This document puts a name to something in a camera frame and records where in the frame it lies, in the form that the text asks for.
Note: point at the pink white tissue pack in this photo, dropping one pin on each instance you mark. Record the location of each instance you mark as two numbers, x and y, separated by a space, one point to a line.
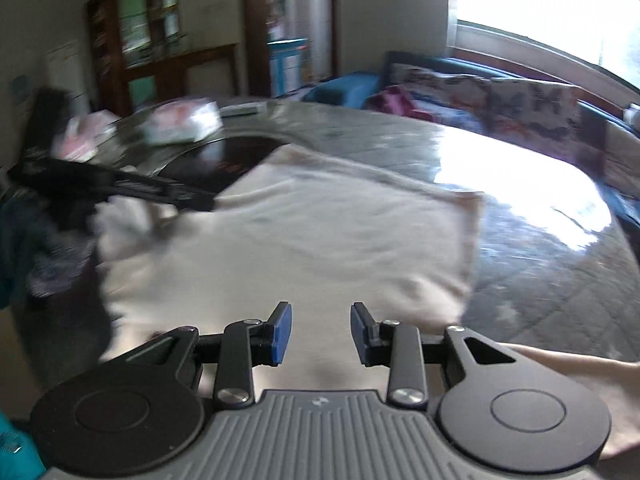
180 122
82 135

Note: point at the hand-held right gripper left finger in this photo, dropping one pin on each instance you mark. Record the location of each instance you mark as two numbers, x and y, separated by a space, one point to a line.
282 335

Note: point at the round black table hotplate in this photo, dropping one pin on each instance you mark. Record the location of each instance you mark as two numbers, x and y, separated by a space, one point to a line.
230 157

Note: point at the cream long-sleeve garment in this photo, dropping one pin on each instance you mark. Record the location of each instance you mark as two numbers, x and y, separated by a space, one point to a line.
300 240

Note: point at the brown wooden door frame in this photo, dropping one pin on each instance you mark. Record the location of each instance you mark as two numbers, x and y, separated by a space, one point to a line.
252 35

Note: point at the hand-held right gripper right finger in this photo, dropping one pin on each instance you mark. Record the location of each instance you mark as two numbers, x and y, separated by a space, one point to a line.
359 335

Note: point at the wooden bookcase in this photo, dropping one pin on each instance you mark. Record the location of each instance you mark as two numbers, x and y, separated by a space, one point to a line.
114 60

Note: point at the grey remote control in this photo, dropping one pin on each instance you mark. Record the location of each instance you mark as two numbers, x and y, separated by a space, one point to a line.
242 109

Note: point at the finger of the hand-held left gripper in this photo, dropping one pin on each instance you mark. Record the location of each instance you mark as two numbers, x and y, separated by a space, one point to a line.
160 190

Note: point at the window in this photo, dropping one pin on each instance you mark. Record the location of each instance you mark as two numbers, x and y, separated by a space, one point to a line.
525 0

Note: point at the blue corner sofa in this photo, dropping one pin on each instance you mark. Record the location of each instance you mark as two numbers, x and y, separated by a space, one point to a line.
340 87

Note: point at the small butterfly print cushion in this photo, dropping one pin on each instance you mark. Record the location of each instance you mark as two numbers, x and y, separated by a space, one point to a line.
440 85

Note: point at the large butterfly print cushion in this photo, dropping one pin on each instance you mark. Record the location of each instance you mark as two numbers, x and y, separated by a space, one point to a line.
535 110

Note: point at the purple cloth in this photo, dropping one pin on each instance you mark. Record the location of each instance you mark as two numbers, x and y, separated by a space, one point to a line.
395 100

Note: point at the blue cabinet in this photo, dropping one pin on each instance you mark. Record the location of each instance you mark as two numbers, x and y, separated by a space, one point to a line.
285 70

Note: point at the dark patterned cloth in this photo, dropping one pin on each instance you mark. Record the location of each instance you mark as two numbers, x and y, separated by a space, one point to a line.
55 270

